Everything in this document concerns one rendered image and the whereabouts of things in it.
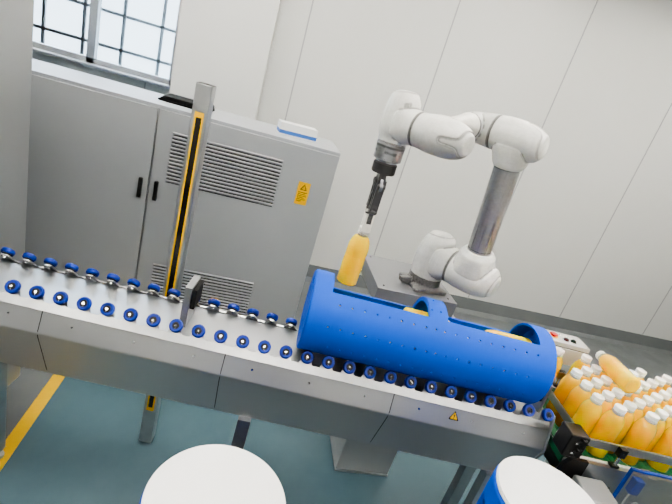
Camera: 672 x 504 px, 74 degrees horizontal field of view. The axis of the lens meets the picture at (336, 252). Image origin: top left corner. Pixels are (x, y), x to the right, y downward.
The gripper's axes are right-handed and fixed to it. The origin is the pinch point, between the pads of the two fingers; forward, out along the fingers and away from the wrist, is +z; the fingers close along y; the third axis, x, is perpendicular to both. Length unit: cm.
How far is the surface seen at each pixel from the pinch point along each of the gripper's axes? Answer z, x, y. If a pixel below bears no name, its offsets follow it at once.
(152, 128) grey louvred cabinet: 13, -116, -124
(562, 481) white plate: 42, 64, 49
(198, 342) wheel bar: 52, -44, 11
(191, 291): 38, -50, 4
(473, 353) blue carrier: 31, 46, 12
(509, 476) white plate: 42, 48, 51
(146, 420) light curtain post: 131, -68, -31
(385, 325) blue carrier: 29.1, 14.2, 11.5
